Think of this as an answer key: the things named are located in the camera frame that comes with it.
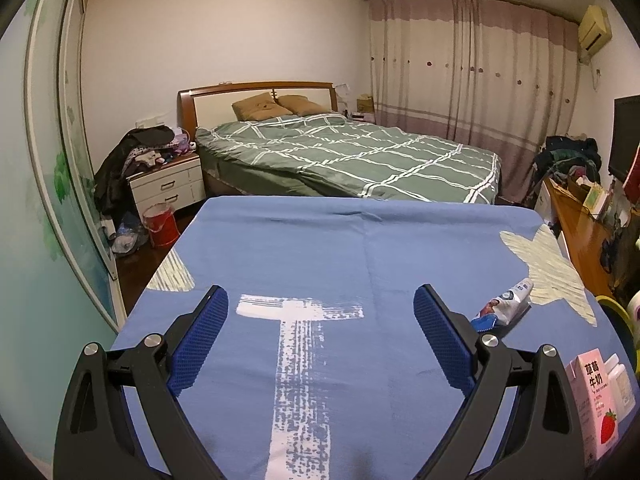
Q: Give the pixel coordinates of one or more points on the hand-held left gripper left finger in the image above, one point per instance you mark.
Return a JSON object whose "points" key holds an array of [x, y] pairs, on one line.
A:
{"points": [[200, 340]]}

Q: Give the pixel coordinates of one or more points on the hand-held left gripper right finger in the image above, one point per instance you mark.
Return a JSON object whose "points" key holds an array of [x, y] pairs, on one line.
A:
{"points": [[440, 340]]}

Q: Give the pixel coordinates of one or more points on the yellow rimmed bin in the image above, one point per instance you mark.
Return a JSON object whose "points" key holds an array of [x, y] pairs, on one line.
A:
{"points": [[617, 311]]}

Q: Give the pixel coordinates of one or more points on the white snack wrapper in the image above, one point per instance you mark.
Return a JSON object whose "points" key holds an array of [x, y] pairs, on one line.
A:
{"points": [[505, 305]]}

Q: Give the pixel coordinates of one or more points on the red bucket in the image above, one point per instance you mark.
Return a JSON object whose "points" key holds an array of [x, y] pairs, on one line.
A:
{"points": [[161, 227]]}

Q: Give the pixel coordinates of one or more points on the crumpled plastic bags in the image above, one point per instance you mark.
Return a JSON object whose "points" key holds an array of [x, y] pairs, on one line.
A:
{"points": [[127, 235]]}

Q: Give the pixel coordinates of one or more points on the blue star print tablecloth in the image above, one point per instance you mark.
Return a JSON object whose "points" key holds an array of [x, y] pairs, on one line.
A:
{"points": [[325, 250]]}

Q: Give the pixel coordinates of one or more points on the white nightstand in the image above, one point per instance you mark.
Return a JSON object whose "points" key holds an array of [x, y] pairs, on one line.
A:
{"points": [[170, 185], [361, 117]]}

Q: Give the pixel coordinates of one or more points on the pink milk carton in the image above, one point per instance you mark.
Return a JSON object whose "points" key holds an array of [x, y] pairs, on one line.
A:
{"points": [[595, 410]]}

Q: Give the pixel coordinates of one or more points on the long wooden desk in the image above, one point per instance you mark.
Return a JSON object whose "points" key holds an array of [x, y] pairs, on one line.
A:
{"points": [[585, 240]]}

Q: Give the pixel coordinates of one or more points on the white pill bottle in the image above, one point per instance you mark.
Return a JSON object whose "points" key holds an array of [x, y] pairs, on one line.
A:
{"points": [[625, 385]]}

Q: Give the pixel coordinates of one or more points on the white paper roll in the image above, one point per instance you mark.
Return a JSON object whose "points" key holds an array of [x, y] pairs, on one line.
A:
{"points": [[635, 320]]}

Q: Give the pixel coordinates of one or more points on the floral sliding wardrobe door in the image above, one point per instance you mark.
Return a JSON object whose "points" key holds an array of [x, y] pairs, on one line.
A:
{"points": [[75, 185]]}

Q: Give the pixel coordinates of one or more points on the black garment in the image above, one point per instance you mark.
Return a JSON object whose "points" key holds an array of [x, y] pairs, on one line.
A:
{"points": [[625, 260]]}

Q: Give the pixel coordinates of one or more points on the green checked duvet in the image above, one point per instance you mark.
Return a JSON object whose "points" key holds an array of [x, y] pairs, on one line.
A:
{"points": [[350, 155]]}

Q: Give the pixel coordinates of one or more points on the cardboard box with clutter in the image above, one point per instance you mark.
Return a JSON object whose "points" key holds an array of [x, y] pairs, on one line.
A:
{"points": [[590, 197]]}

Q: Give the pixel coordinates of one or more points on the heap of dark clothes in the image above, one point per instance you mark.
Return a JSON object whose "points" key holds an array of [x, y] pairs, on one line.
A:
{"points": [[145, 137]]}

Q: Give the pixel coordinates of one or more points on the pile of dark clothes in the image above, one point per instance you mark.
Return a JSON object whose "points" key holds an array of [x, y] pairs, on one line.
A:
{"points": [[570, 150]]}

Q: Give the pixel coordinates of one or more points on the wooden bed with headboard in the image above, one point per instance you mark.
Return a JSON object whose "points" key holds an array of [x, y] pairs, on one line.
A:
{"points": [[186, 110]]}

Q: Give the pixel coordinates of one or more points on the brown pillow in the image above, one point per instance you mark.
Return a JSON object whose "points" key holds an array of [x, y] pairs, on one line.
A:
{"points": [[302, 106], [257, 107]]}

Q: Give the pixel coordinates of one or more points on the tan tissue box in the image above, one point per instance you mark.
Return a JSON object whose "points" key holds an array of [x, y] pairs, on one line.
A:
{"points": [[365, 104]]}

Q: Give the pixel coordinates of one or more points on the pale striped curtain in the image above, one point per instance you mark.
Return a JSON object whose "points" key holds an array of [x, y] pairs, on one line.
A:
{"points": [[475, 85]]}

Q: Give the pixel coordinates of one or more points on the black television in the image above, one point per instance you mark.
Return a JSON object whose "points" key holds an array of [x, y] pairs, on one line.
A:
{"points": [[625, 140]]}

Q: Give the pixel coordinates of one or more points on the beige air conditioner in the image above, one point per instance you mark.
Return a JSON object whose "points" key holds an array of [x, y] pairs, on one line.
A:
{"points": [[595, 30]]}

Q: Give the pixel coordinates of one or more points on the white wall socket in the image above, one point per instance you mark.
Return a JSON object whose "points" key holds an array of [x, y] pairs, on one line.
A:
{"points": [[150, 122]]}

